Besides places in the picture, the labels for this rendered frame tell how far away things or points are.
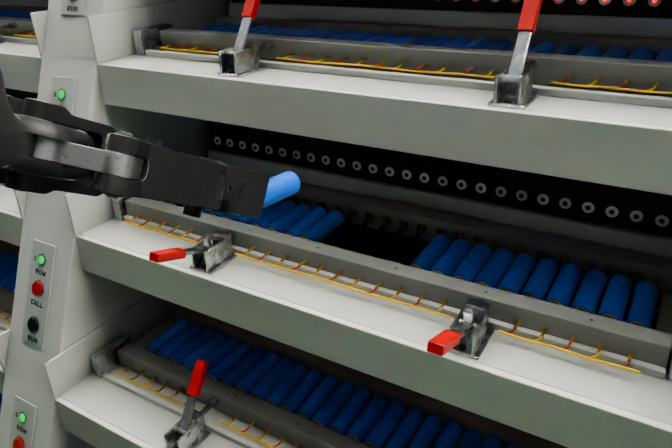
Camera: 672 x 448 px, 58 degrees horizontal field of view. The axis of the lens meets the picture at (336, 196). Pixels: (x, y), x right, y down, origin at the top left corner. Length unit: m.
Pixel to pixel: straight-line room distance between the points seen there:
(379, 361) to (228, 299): 0.16
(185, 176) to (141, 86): 0.38
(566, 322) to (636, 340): 0.05
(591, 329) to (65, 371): 0.57
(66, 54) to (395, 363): 0.50
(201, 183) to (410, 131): 0.23
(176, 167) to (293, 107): 0.27
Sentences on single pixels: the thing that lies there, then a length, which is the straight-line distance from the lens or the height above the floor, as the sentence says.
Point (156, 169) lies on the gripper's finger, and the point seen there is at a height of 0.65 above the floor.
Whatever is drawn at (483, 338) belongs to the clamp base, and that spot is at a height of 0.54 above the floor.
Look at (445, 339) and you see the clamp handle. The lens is 0.44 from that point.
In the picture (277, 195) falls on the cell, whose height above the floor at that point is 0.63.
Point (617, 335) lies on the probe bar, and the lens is 0.50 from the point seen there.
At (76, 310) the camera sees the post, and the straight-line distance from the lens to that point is 0.77.
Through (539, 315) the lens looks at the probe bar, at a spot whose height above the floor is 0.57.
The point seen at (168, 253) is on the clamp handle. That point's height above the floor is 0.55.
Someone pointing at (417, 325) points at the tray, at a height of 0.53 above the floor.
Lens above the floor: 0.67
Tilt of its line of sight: 5 degrees down
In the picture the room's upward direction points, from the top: 9 degrees clockwise
